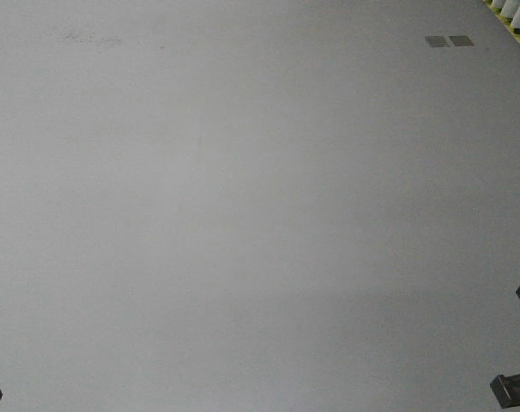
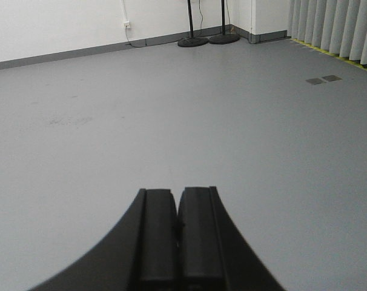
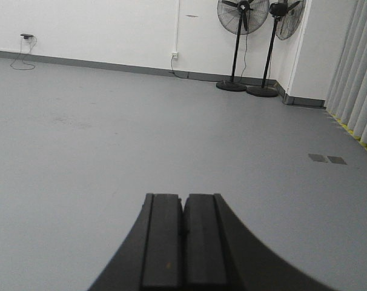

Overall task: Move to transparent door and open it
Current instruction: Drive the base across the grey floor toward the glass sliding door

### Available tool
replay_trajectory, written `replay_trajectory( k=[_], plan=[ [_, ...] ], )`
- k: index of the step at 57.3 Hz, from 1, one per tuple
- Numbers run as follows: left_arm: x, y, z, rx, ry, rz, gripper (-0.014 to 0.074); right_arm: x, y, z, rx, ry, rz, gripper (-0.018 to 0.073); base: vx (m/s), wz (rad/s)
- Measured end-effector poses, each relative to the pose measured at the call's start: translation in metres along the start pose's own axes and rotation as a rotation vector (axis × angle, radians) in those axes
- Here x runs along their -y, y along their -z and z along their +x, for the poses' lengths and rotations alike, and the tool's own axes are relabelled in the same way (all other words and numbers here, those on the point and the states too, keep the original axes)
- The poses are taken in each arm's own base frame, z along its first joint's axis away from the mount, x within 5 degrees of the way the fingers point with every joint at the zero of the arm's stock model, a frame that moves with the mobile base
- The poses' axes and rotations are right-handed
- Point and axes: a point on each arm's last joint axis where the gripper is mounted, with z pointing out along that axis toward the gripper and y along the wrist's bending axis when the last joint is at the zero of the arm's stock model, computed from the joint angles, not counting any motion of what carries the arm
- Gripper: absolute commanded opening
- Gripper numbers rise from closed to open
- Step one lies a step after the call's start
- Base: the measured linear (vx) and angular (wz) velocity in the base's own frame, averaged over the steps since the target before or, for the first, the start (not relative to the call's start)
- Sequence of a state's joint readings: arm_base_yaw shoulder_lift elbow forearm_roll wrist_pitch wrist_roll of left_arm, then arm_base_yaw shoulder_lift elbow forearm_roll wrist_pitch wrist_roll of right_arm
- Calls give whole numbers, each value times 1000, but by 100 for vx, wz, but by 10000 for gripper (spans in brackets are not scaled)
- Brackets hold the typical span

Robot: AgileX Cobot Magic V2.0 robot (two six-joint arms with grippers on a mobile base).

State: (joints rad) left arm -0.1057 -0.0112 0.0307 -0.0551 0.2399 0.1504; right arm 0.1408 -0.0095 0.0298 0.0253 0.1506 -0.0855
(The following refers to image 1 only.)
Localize grey floor tape patches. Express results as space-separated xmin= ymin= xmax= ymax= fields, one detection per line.
xmin=425 ymin=35 xmax=475 ymax=48

